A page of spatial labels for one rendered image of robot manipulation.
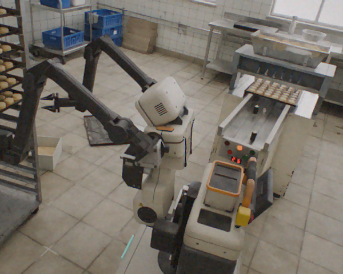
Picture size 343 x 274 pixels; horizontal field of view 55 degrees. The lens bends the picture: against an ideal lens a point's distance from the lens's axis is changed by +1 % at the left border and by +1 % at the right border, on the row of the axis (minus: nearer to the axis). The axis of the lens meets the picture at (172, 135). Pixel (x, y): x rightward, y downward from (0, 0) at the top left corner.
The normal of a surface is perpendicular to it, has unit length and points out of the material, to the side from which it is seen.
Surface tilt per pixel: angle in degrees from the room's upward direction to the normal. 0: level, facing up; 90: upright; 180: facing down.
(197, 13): 90
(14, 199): 0
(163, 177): 90
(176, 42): 90
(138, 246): 0
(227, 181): 0
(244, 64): 90
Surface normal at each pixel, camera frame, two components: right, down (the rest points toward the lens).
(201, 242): -0.27, 0.46
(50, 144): 0.05, 0.51
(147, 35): -0.36, 0.07
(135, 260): 0.13, -0.85
